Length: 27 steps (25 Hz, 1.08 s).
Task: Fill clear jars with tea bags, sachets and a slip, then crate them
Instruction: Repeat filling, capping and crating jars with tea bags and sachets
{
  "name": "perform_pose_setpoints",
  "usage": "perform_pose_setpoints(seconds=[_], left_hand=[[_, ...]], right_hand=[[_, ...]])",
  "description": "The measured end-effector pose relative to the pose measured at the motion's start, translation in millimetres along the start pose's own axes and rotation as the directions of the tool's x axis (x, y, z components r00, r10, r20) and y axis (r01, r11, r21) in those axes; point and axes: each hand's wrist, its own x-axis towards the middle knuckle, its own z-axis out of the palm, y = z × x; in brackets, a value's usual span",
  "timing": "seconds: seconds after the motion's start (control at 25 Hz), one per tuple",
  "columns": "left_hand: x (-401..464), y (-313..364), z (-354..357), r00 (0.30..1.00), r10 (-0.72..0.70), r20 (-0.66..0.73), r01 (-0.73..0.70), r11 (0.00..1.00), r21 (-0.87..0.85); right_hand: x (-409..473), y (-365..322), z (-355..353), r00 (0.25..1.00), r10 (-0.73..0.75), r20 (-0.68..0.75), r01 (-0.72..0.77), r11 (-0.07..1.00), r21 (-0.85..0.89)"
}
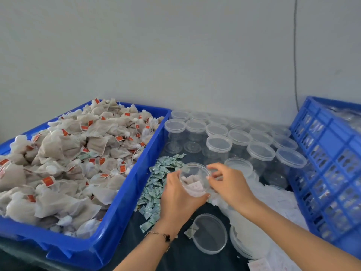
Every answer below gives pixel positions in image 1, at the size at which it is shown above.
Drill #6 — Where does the person's right hand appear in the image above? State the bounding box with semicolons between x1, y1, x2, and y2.
206;162;260;215

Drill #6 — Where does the person's left hand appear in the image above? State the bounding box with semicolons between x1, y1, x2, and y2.
159;170;211;226

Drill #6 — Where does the pile of green desiccant packets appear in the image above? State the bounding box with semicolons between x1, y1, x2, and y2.
137;154;199;239

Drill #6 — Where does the clear jar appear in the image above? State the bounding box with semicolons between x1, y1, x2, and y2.
179;162;214;198

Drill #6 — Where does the group of lidded jars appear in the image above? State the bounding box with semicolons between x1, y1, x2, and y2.
164;110;308;190

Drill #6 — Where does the pile of white label papers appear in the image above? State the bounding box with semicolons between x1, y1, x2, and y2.
211;178;317;271

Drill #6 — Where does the blue slatted crate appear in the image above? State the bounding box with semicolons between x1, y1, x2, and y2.
289;97;361;259

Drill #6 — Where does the pile of tea bags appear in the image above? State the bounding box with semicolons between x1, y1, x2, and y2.
0;99;165;238

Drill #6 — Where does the person's left forearm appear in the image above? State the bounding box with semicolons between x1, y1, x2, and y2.
113;220;184;271

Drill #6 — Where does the person's right forearm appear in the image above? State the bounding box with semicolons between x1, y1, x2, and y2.
243;197;361;271

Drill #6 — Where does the blue plastic tray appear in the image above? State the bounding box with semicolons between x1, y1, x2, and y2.
0;100;173;270

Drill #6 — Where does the thin beaded bracelet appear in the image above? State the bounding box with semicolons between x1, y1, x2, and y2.
148;230;173;252

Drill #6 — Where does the black cable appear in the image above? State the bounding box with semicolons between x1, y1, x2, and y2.
292;0;300;111

